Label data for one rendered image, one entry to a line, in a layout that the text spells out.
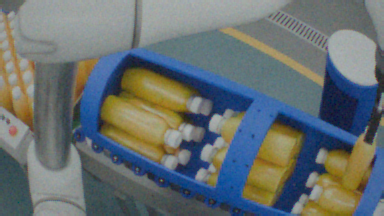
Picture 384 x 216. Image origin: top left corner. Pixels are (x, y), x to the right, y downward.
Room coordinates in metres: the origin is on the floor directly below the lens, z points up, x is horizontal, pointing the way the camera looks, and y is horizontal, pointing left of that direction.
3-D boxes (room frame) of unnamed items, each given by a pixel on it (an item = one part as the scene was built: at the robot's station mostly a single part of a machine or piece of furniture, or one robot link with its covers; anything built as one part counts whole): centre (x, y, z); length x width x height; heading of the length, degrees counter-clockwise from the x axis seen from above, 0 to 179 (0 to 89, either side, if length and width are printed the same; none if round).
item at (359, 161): (0.55, -0.40, 1.26); 0.07 x 0.07 x 0.20
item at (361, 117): (1.11, -0.62, 0.59); 0.28 x 0.28 x 0.88
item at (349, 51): (1.11, -0.62, 1.03); 0.28 x 0.28 x 0.01
